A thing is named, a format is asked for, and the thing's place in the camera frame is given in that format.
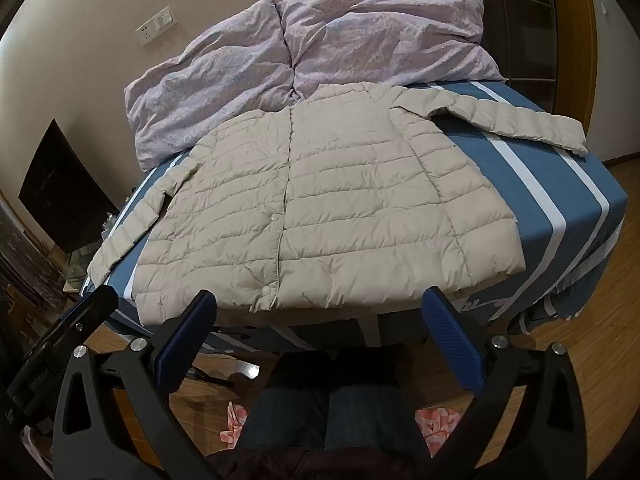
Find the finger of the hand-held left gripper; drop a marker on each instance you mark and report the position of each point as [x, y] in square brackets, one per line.
[87, 310]

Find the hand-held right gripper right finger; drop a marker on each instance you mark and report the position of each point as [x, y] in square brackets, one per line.
[452, 342]

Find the wooden door frame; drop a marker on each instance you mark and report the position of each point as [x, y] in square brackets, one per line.
[575, 35]

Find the dark glass door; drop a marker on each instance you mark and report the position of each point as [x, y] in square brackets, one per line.
[520, 35]

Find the cluttered side table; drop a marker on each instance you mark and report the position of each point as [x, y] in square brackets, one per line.
[50, 280]

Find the black television screen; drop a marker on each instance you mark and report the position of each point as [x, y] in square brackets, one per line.
[60, 190]

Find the bed with blue striped sheet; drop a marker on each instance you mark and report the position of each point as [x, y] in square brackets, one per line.
[550, 200]

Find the pink patterned slipper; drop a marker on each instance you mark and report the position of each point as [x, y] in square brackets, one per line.
[235, 417]
[437, 421]

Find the beige puffer jacket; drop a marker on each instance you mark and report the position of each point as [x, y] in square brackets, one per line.
[325, 210]

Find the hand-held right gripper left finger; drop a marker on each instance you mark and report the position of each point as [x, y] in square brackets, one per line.
[184, 342]

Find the pink floral duvet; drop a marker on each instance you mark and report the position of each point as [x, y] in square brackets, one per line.
[225, 70]

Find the person's right leg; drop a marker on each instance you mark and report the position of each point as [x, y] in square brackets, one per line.
[375, 405]

